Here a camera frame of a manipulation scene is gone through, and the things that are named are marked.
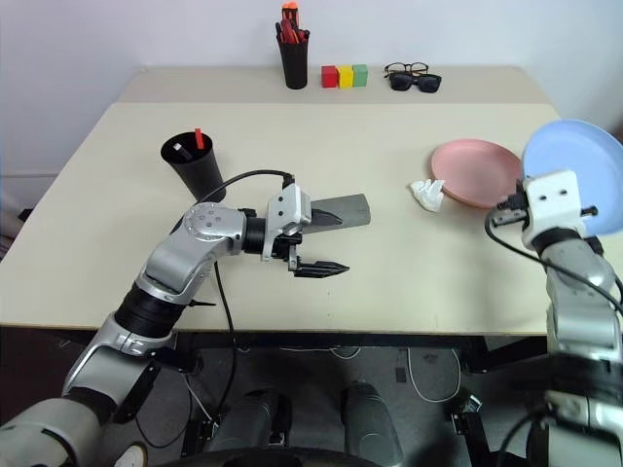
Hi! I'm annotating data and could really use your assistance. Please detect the pink plate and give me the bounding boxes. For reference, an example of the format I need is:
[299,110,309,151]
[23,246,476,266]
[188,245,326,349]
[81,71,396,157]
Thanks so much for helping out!
[429,138,525,210]

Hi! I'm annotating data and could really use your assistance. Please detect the dark rounded shape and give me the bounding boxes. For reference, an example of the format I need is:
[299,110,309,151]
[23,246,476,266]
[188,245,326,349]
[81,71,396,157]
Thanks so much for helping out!
[340,380,405,467]
[210,388,294,452]

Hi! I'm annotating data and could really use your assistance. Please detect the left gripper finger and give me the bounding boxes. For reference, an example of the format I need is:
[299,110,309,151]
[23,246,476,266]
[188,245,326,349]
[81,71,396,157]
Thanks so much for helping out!
[311,208,343,232]
[293,260,351,280]

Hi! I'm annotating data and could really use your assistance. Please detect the crumpled white tissue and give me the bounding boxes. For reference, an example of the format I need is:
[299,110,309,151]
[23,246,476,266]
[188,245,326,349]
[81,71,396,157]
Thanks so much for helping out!
[408,178,447,213]

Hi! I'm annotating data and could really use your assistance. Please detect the white floor cable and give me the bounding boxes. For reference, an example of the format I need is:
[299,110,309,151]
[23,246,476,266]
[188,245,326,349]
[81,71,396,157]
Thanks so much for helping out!
[406,346,463,405]

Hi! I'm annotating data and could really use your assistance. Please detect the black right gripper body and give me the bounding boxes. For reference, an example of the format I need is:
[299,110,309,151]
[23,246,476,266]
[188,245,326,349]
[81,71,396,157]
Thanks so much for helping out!
[491,193,530,228]

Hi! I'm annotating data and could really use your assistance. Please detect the black table leg foot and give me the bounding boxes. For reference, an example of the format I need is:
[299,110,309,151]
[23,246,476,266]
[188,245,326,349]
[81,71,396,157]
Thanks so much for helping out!
[450,388,494,467]

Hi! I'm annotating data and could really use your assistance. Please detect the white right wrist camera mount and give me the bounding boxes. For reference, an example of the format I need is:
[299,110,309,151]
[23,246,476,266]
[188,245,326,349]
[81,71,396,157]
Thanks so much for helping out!
[521,169,588,245]

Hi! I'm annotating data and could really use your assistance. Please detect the black table frame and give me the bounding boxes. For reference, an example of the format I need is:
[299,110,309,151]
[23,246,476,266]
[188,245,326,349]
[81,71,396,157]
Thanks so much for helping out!
[114,330,550,424]

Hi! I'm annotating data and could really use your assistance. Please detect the black pen holder with pens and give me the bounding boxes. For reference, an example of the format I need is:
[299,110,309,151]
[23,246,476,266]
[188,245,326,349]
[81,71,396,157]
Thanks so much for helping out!
[275,19,312,90]

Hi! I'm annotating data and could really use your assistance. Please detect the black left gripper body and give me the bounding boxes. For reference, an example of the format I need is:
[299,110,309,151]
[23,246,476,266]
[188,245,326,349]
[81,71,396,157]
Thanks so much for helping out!
[272,222,318,272]

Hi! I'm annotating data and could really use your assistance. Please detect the black plastic cup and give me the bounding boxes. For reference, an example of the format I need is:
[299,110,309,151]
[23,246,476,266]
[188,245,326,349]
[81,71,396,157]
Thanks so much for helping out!
[160,130,229,203]

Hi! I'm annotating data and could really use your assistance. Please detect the black sunglasses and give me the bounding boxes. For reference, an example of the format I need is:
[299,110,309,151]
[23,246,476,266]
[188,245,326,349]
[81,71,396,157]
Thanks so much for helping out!
[387,72,444,94]

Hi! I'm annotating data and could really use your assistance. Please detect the black frame glasses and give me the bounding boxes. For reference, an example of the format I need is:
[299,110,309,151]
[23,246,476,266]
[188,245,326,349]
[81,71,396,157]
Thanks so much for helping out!
[383,60,430,80]

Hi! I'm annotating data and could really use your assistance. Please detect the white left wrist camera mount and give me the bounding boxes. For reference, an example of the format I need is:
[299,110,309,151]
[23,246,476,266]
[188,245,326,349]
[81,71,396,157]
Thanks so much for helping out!
[261,183,313,263]

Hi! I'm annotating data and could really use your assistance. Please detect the blue plate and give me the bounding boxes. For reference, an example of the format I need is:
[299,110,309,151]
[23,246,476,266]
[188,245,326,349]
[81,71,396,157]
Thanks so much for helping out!
[521,119,623,240]

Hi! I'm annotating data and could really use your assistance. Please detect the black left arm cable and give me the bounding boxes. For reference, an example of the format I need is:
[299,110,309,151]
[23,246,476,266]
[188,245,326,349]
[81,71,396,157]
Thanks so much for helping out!
[187,168,297,419]

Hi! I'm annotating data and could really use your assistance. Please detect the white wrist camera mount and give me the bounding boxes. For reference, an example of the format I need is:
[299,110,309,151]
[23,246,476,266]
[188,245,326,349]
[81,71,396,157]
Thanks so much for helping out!
[261,183,313,263]
[521,169,588,245]

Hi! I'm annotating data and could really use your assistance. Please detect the grey glasses case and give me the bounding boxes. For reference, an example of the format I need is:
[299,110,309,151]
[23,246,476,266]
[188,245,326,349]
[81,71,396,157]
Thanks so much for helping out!
[309,193,373,231]

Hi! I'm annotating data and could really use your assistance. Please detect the orange capped tool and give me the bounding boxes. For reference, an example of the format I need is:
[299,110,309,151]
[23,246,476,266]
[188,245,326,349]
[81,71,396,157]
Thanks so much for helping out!
[281,1,301,31]

